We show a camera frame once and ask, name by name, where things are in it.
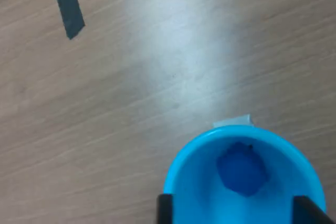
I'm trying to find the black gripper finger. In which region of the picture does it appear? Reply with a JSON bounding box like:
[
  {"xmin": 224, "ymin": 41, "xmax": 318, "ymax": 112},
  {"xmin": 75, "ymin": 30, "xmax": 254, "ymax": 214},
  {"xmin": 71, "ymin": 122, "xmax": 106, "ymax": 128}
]
[
  {"xmin": 292, "ymin": 195, "xmax": 336, "ymax": 224},
  {"xmin": 156, "ymin": 194, "xmax": 175, "ymax": 224}
]

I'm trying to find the blue plastic bin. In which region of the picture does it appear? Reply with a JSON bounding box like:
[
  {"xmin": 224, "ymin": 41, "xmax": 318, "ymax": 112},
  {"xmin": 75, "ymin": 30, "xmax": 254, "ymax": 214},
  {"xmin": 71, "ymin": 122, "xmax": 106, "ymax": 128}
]
[{"xmin": 162, "ymin": 125, "xmax": 327, "ymax": 224}]

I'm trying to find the small blue cube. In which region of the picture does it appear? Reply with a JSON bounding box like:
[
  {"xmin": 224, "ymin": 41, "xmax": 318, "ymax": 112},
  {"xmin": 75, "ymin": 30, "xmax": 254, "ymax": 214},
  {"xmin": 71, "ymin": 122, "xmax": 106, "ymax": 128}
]
[{"xmin": 216, "ymin": 142, "xmax": 270, "ymax": 197}]

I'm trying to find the black tape strip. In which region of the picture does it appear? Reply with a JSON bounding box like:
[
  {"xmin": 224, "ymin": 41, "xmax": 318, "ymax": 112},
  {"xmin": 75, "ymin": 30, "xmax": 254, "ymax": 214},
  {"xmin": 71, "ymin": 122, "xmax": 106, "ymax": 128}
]
[{"xmin": 49, "ymin": 0, "xmax": 86, "ymax": 40}]

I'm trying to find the pale blue tape piece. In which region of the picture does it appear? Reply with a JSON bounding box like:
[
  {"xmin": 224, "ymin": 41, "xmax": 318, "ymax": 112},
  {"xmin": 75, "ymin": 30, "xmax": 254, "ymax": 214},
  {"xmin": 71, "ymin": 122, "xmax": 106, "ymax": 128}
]
[{"xmin": 212, "ymin": 114, "xmax": 254, "ymax": 128}]

